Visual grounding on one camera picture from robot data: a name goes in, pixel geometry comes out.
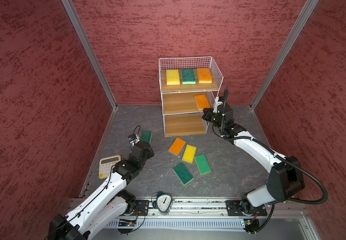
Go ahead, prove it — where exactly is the right circuit board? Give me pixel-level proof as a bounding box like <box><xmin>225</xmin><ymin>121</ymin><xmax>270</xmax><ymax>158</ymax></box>
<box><xmin>244</xmin><ymin>219</ymin><xmax>260</xmax><ymax>234</ymax></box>

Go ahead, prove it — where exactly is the dark green sponge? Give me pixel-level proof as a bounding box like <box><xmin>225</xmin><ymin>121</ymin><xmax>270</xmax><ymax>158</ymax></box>
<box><xmin>182</xmin><ymin>69</ymin><xmax>197</xmax><ymax>85</ymax></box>
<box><xmin>172</xmin><ymin>163</ymin><xmax>194</xmax><ymax>186</ymax></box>
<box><xmin>140</xmin><ymin>131</ymin><xmax>152</xmax><ymax>144</ymax></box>

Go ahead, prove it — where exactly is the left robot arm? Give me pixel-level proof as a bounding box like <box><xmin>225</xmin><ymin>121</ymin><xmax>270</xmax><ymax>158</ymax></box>
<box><xmin>45</xmin><ymin>141</ymin><xmax>154</xmax><ymax>240</ymax></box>

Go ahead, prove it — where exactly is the cream calculator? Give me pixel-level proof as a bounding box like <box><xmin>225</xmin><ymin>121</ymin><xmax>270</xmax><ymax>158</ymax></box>
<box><xmin>98</xmin><ymin>155</ymin><xmax>122</xmax><ymax>179</ymax></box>

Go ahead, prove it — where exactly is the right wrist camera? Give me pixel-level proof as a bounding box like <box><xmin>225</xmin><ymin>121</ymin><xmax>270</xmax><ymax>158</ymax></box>
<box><xmin>213</xmin><ymin>96</ymin><xmax>224</xmax><ymax>113</ymax></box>

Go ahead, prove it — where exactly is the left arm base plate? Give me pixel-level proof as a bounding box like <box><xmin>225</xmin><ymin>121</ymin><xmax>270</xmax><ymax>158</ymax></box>
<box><xmin>129</xmin><ymin>199</ymin><xmax>150</xmax><ymax>216</ymax></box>

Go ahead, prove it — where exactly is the right black corrugated cable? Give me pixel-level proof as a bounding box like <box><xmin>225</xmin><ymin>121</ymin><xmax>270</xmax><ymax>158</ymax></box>
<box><xmin>219</xmin><ymin>87</ymin><xmax>329</xmax><ymax>205</ymax></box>

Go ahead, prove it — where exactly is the orange sponge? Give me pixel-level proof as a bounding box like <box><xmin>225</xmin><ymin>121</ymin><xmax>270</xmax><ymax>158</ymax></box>
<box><xmin>197</xmin><ymin>68</ymin><xmax>213</xmax><ymax>84</ymax></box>
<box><xmin>168</xmin><ymin>138</ymin><xmax>186</xmax><ymax>156</ymax></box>
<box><xmin>194</xmin><ymin>94</ymin><xmax>211</xmax><ymax>111</ymax></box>

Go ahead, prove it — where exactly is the light green sponge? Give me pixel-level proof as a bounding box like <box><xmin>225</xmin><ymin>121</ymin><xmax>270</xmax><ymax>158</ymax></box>
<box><xmin>195</xmin><ymin>154</ymin><xmax>212</xmax><ymax>175</ymax></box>

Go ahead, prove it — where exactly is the white wire wooden shelf rack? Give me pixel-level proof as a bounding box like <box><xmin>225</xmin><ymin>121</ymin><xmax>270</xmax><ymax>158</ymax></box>
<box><xmin>158</xmin><ymin>56</ymin><xmax>224</xmax><ymax>137</ymax></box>

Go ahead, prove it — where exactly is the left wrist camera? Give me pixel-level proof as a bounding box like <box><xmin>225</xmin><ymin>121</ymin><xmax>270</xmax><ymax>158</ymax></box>
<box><xmin>128</xmin><ymin>134</ymin><xmax>140</xmax><ymax>146</ymax></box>

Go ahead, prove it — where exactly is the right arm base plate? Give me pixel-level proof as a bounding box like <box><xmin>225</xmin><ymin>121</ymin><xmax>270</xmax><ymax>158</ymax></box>
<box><xmin>225</xmin><ymin>200</ymin><xmax>268</xmax><ymax>217</ymax></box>

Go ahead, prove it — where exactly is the left circuit board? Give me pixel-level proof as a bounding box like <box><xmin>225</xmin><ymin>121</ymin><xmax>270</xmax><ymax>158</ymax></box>
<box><xmin>118</xmin><ymin>219</ymin><xmax>137</xmax><ymax>228</ymax></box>

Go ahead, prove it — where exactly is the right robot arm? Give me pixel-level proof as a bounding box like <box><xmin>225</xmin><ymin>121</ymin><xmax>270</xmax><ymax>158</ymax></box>
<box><xmin>202</xmin><ymin>105</ymin><xmax>305</xmax><ymax>216</ymax></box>

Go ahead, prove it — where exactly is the green analog clock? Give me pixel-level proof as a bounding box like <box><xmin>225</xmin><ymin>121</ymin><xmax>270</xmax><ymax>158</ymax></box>
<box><xmin>152</xmin><ymin>192</ymin><xmax>173</xmax><ymax>215</ymax></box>

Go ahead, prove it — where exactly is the circuit board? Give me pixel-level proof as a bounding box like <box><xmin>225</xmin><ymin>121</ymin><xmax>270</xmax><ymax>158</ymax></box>
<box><xmin>118</xmin><ymin>219</ymin><xmax>137</xmax><ymax>228</ymax></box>
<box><xmin>244</xmin><ymin>219</ymin><xmax>260</xmax><ymax>234</ymax></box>

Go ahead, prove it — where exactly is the yellow sponge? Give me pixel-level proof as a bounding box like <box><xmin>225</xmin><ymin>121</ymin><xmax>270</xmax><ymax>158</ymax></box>
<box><xmin>182</xmin><ymin>145</ymin><xmax>197</xmax><ymax>164</ymax></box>
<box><xmin>166</xmin><ymin>70</ymin><xmax>181</xmax><ymax>86</ymax></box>

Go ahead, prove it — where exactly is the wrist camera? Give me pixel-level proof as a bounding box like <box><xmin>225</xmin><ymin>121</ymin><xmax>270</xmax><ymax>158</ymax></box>
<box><xmin>213</xmin><ymin>96</ymin><xmax>224</xmax><ymax>113</ymax></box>
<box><xmin>128</xmin><ymin>134</ymin><xmax>140</xmax><ymax>146</ymax></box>

